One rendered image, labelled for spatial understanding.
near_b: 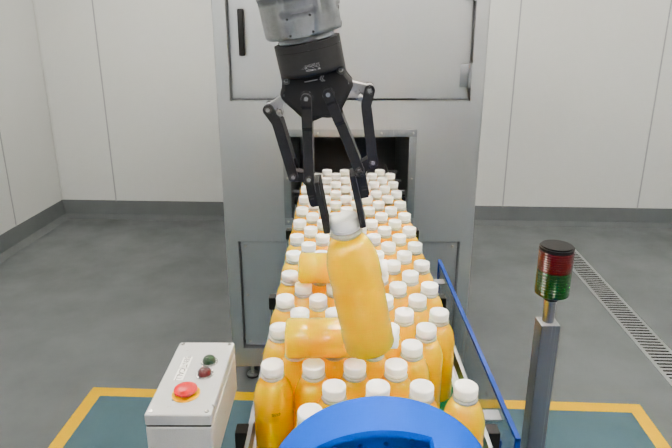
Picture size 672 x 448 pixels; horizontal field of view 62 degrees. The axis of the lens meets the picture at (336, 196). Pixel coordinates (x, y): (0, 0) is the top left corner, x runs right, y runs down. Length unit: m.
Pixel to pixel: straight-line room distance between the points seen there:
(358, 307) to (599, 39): 4.48
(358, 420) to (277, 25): 0.44
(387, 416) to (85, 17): 4.81
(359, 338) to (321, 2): 0.42
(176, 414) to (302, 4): 0.62
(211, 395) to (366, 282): 0.35
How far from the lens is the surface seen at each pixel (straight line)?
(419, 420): 0.68
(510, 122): 4.92
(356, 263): 0.70
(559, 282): 1.12
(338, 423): 0.68
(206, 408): 0.92
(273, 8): 0.61
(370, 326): 0.74
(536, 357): 1.21
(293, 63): 0.62
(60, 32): 5.34
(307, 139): 0.66
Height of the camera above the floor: 1.65
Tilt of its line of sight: 17 degrees down
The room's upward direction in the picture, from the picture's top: straight up
